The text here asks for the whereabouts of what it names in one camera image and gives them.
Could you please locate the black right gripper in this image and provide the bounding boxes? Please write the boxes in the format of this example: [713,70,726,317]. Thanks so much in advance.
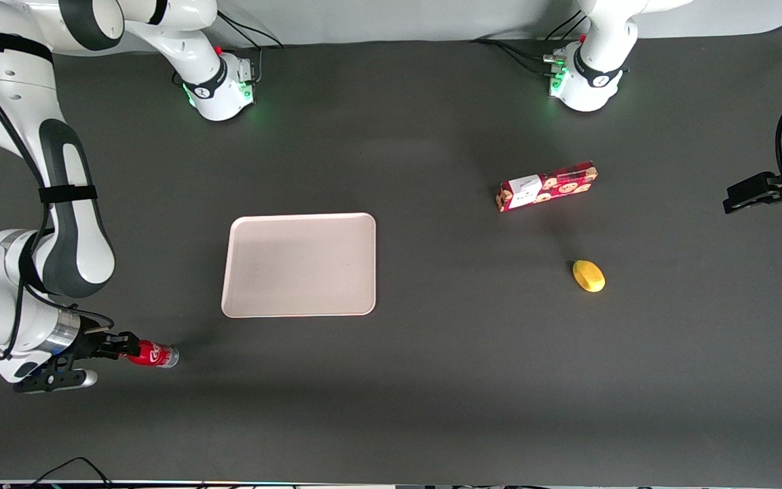
[55,323,141,374]

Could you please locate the red coke bottle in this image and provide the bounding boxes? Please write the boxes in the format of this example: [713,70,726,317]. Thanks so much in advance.
[125,340,180,369]

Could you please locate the beige rectangular plastic tray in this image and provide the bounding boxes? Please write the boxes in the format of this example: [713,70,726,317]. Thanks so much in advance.
[221,213,377,319]

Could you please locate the yellow lemon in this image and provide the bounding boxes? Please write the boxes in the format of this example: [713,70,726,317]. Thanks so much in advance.
[572,259,606,293]

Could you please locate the red cookie box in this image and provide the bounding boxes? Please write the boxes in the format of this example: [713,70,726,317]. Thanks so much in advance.
[496,160,599,213]

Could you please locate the dark grey table cover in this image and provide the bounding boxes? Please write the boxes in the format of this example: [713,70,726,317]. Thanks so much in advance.
[0,24,782,487]

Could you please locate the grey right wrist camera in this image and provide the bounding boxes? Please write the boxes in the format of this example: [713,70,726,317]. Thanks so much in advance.
[13,368,99,395]

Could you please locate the thin black cable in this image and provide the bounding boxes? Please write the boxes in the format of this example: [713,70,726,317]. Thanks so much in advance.
[23,456,115,489]

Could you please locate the black left arm base cables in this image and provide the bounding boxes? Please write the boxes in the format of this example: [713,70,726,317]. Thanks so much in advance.
[469,10,585,79]

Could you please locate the black arm base cables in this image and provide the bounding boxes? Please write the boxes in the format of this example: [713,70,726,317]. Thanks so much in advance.
[215,14,285,86]
[469,10,585,79]

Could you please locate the black right arm base cables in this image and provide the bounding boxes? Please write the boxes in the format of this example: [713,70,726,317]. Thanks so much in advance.
[215,14,285,86]

